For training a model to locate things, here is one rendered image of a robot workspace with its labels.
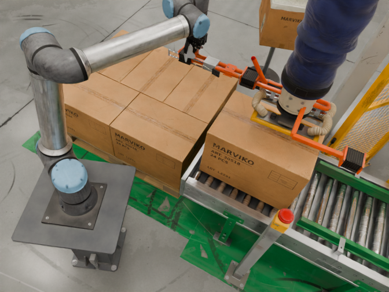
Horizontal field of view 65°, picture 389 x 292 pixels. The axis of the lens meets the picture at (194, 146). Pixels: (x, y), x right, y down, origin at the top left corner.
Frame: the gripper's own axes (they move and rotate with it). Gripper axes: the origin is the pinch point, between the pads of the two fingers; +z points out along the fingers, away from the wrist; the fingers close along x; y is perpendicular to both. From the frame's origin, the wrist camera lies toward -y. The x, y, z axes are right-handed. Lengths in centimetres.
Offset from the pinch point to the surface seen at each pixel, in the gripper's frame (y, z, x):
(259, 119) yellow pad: 47.1, 10.1, -11.9
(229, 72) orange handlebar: 23.9, -1.7, -2.2
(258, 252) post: 77, 66, -51
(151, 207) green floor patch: -4, 125, -35
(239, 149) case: 44, 32, -17
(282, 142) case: 63, 31, -1
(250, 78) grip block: 34.7, -2.3, -1.3
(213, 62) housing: 14.2, -1.7, -0.2
